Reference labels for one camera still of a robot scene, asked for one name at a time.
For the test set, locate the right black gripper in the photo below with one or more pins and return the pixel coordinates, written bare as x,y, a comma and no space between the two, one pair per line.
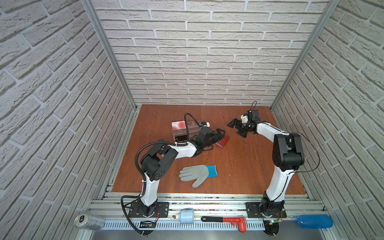
234,121

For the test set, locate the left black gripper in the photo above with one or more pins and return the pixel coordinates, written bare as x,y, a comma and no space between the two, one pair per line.
217,137

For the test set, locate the red leather card holder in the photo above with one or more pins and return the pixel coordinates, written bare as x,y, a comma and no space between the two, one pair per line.
223,142

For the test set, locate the clear acrylic card organizer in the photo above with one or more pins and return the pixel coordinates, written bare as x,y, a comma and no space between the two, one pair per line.
193,127

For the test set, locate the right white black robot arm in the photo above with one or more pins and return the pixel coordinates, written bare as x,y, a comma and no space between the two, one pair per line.
287,156

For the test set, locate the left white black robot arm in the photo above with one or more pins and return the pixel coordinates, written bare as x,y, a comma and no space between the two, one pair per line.
155,159

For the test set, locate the black card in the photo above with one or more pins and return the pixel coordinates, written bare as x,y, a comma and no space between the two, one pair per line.
180,138

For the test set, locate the red white card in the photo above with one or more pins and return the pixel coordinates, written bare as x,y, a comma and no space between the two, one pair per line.
180,125

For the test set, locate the grey blue work glove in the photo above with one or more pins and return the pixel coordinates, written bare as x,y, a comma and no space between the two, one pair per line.
198,174

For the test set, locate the white plastic bottle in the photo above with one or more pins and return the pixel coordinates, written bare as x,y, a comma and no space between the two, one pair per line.
185,216

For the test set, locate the red black pipe wrench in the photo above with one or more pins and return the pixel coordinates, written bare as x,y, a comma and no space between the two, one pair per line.
238,222

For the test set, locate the black round foot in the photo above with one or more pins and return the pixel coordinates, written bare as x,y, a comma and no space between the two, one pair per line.
271,228

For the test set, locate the blue plastic bottle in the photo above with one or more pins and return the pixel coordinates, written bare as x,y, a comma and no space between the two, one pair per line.
315,221

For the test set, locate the silver drink can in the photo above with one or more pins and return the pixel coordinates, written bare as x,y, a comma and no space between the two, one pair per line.
89,222

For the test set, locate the aluminium rail frame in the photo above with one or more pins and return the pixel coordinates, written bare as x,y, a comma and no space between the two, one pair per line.
117,226

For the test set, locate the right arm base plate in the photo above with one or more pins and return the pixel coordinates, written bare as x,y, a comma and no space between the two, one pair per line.
266,210

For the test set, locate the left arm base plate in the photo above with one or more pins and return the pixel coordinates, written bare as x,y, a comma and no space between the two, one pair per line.
139,210

